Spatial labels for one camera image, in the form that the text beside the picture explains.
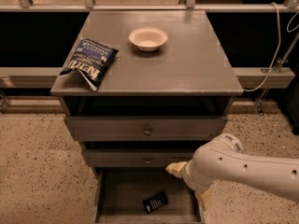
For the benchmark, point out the grey top drawer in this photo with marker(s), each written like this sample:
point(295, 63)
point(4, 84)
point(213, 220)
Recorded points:
point(144, 128)

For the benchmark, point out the dark blue rxbar wrapper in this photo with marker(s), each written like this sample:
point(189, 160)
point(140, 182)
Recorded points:
point(155, 202)

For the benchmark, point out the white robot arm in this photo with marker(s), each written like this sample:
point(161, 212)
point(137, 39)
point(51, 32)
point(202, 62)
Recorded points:
point(223, 158)

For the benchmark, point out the metal stand leg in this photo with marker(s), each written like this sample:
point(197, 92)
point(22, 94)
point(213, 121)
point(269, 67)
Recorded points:
point(273, 71)

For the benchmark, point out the blue kettle chips bag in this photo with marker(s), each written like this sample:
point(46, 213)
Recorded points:
point(92, 59)

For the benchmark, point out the grey wooden drawer cabinet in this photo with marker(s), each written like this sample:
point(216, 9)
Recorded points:
point(187, 76)

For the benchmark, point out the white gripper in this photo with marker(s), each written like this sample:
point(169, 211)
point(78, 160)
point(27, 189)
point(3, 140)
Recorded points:
point(188, 174)

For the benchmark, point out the white paper bowl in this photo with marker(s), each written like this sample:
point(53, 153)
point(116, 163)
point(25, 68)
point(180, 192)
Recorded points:
point(148, 38)

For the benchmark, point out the grey middle drawer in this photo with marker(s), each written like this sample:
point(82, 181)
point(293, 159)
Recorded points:
point(134, 158)

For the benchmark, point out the grey open bottom drawer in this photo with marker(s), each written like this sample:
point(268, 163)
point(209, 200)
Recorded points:
point(121, 193)

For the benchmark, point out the metal railing frame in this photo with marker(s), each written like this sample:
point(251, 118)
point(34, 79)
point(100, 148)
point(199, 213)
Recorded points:
point(42, 76)

